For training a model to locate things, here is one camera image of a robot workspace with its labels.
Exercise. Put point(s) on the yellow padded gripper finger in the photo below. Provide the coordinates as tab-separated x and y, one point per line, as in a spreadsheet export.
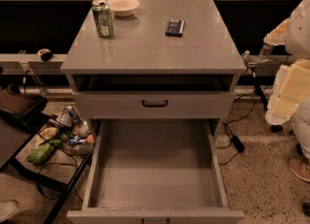
291	88

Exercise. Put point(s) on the dark blue rxbar wrapper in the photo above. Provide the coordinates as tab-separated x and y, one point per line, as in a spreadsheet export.
175	28

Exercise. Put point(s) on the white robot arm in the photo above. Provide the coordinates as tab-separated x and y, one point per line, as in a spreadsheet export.
297	43

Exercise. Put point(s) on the grey drawer cabinet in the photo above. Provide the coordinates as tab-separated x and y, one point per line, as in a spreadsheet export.
141	58

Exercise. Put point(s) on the closed grey upper drawer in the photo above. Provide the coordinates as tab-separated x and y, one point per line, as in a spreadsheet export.
151	105

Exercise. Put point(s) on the open grey bottom drawer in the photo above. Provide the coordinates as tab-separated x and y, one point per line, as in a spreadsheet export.
155	172

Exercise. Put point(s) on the person's beige trouser leg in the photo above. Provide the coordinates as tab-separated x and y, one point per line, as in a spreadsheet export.
300	121

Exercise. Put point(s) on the clear plastic water bottle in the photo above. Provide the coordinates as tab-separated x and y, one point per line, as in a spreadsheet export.
265	52

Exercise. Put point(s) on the black power adapter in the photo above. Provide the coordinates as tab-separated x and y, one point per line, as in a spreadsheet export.
238	144

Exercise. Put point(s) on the person's tan shoe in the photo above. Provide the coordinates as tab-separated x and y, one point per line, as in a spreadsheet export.
300	168

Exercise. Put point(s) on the white bowl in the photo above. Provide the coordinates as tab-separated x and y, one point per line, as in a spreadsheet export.
123	8

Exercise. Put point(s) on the green soda can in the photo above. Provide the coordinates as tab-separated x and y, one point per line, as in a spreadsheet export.
103	18

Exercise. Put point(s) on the metal can on cart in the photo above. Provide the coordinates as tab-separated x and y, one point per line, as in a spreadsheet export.
70	110

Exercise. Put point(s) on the black and white mouse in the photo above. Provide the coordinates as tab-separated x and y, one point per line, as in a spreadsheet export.
45	54

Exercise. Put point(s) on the green snack bag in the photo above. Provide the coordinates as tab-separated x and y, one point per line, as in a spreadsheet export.
45	148

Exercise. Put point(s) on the dark brown chair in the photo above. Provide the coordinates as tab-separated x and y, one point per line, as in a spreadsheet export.
20	110

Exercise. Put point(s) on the white sneaker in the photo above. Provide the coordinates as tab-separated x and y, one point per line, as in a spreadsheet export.
8	209

